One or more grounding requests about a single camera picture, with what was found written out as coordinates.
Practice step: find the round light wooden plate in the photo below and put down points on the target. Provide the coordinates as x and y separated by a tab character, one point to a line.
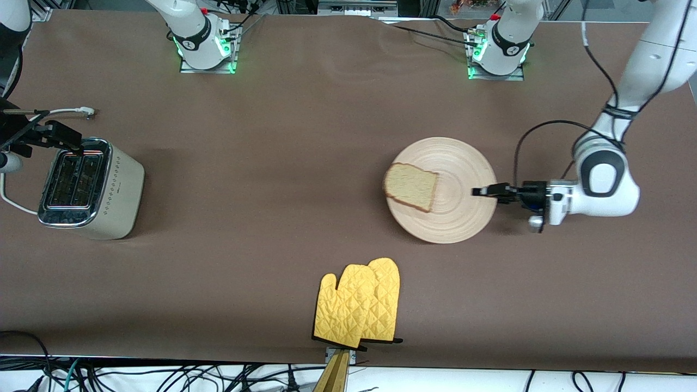
457	207

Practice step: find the cream chrome two-slot toaster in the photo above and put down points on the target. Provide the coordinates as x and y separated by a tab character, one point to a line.
117	190

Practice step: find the wooden stick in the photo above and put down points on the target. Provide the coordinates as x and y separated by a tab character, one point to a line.
333	375

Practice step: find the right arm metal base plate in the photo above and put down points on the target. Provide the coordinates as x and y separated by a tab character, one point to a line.
188	68

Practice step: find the orange background object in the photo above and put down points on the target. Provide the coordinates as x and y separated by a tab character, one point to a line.
468	5

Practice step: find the small metal bracket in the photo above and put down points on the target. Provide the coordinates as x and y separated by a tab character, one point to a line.
353	356

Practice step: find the slice of brown-crust bread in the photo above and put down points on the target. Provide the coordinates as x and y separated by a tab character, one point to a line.
411	187

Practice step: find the aluminium corner profile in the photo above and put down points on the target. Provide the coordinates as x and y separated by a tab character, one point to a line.
44	13

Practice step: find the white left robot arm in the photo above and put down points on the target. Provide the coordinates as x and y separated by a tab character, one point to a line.
653	54

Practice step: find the yellow quilted oven mitt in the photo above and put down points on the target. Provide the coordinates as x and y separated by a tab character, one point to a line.
343	310
387	294

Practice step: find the aluminium frame rail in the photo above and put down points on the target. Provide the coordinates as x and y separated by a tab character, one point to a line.
354	8

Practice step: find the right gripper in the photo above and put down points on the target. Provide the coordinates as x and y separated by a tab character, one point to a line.
34	136

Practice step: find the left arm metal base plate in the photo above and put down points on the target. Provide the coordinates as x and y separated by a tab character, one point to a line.
490	77

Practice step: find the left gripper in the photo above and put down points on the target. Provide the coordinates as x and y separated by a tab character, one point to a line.
532	193

